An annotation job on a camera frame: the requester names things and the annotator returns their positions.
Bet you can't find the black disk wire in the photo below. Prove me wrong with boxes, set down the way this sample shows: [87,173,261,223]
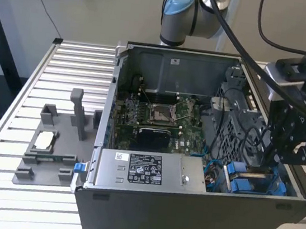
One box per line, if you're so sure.
[242,123,275,175]

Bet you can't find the disk bay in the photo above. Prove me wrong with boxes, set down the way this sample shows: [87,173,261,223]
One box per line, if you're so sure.
[220,157,290,200]

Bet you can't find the blue disk carrier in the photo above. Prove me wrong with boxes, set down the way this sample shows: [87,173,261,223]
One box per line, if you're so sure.
[229,177,252,194]

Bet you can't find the grey metal drive cage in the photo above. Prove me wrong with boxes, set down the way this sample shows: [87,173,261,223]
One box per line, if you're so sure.
[203,80,273,169]

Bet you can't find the green motherboard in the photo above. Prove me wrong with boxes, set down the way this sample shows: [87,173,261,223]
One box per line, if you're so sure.
[109,87,215,162]

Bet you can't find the CPU socket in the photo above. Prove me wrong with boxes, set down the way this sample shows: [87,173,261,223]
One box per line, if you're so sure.
[145,101,179,127]

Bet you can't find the RAM slots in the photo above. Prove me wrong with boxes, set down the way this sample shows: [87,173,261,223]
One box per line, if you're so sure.
[137,86,180,106]

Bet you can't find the black graphics card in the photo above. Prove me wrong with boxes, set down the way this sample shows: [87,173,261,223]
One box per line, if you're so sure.
[134,125,173,153]

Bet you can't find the black open PC case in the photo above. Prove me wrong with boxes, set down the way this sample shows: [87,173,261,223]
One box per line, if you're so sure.
[65,35,306,229]

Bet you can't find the silver power supply unit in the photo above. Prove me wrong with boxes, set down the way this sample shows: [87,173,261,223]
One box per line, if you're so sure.
[94,144,210,201]

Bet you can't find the blue case latch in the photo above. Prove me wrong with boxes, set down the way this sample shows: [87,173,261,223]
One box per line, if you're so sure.
[73,160,90,176]

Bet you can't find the grey parts rack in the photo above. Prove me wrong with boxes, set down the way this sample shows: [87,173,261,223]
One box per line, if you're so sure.
[11,81,106,194]

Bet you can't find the green RAM stick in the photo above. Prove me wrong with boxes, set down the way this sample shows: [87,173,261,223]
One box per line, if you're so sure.
[34,154,76,166]

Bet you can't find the silver CPU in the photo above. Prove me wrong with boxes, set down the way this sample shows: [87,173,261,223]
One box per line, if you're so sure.
[33,129,57,152]

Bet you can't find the long black wire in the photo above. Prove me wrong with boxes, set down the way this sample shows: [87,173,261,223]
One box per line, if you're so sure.
[208,96,230,161]

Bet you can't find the blue disk wire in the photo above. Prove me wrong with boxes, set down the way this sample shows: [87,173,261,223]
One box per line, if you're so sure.
[186,150,226,188]

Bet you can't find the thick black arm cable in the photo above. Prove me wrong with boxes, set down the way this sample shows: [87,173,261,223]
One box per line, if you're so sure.
[254,0,306,55]
[190,0,306,116]

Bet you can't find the thin black wall cable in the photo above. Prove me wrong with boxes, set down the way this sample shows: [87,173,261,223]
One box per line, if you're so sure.
[11,0,66,40]

